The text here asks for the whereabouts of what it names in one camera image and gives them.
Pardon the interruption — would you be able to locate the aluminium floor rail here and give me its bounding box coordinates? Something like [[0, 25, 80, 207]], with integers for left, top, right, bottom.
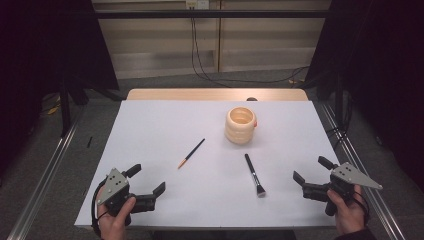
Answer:
[[320, 102, 407, 240], [6, 108, 85, 240]]

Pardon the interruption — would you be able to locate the white wall outlet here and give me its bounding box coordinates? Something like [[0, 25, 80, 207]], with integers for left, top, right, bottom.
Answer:
[[185, 0, 211, 10]]

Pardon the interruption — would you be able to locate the black wall cable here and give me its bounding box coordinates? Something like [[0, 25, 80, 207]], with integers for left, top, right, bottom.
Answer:
[[193, 17, 311, 85], [190, 17, 233, 89]]

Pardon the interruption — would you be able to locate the person's right hand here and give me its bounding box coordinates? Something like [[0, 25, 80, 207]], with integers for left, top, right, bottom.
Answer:
[[326, 184, 366, 236]]

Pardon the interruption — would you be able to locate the black stand post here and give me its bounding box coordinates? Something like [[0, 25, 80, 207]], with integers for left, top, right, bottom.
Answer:
[[59, 74, 73, 138], [334, 71, 345, 132]]

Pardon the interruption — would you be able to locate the thin black orange-tipped brush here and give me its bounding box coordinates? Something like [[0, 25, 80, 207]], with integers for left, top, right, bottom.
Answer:
[[177, 138, 206, 170]]

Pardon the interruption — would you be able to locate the wooden table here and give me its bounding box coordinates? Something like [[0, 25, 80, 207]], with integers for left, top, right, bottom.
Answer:
[[126, 88, 309, 102]]

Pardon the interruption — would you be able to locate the black makeup brush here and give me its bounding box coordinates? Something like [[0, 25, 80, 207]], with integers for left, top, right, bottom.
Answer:
[[244, 153, 267, 199]]

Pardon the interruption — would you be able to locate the cream ribbed cup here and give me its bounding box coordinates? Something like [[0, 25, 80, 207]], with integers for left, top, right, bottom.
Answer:
[[224, 106, 258, 145]]

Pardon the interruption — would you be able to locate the right hand-held gripper cable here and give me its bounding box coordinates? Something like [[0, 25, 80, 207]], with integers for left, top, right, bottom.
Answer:
[[352, 194, 371, 225]]

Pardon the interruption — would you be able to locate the person's left hand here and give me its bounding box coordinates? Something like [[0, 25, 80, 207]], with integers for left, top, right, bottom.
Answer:
[[97, 196, 137, 240]]

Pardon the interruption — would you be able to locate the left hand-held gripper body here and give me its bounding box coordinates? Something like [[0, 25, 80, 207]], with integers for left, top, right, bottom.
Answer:
[[95, 167, 158, 227]]

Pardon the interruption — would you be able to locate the black curtain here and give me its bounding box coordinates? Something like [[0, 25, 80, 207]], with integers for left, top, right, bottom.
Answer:
[[0, 0, 120, 179], [303, 0, 424, 193]]

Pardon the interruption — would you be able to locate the black horizontal frame bar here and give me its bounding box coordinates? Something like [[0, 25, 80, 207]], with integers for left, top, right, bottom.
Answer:
[[94, 9, 332, 20]]

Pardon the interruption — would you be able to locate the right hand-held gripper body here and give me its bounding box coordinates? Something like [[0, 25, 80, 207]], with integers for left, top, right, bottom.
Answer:
[[301, 161, 384, 217]]

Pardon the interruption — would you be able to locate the white table mat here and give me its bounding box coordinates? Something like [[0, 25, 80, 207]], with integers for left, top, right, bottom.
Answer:
[[73, 99, 368, 231]]

